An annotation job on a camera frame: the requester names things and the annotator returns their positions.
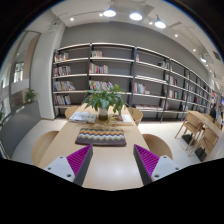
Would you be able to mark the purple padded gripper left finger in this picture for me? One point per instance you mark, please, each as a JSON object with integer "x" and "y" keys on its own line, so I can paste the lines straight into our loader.
{"x": 74, "y": 167}

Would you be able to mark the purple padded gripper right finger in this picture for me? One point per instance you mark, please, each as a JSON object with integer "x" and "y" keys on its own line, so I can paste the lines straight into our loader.
{"x": 151, "y": 166}

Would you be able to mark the zigzag patterned towel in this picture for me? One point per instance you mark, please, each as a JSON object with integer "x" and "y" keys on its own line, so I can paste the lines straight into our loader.
{"x": 101, "y": 137}

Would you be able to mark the wooden chair front right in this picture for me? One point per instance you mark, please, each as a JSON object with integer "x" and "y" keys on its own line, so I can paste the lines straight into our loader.
{"x": 157, "y": 145}

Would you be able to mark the wooden chair front left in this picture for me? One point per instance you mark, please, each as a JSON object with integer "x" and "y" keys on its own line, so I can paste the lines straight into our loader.
{"x": 41, "y": 145}

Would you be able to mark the open magazine on table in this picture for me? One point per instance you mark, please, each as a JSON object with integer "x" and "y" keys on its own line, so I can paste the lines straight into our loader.
{"x": 84, "y": 117}

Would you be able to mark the wooden chair back right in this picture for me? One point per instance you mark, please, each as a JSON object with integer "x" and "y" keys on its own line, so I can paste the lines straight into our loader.
{"x": 136, "y": 114}

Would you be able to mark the wooden chair back left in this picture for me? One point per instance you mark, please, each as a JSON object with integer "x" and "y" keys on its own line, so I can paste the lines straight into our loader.
{"x": 70, "y": 111}

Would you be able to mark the wooden chair by side table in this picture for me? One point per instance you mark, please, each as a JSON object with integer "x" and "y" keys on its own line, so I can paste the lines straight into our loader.
{"x": 193, "y": 127}

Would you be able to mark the stacked books on table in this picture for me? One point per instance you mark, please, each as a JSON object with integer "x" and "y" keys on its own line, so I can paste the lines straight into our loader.
{"x": 115, "y": 119}

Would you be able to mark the wooden chair near right edge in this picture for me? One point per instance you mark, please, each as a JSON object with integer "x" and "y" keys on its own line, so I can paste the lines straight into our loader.
{"x": 206, "y": 144}

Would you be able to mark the wooden side table right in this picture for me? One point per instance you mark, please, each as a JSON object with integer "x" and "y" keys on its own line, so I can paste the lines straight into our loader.
{"x": 207, "y": 123}

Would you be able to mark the green potted plant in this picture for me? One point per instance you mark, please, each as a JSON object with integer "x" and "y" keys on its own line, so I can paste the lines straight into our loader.
{"x": 101, "y": 100}

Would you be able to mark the large grey bookshelf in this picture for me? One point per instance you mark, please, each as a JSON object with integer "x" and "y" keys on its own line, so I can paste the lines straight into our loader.
{"x": 159, "y": 86}

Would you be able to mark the small plant by window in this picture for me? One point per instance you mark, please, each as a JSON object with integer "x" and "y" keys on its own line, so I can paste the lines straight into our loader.
{"x": 30, "y": 96}

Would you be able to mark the round ceiling lamp right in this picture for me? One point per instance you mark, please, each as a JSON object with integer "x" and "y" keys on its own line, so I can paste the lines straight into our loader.
{"x": 160, "y": 24}

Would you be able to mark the round ceiling lamp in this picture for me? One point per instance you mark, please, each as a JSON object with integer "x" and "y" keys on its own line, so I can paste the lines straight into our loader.
{"x": 109, "y": 13}
{"x": 135, "y": 16}
{"x": 160, "y": 24}

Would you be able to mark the round ceiling lamp middle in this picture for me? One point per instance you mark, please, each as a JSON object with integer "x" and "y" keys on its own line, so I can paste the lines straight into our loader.
{"x": 135, "y": 16}

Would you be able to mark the round ceiling lamp left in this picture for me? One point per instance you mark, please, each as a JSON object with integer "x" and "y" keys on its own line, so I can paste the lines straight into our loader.
{"x": 109, "y": 13}

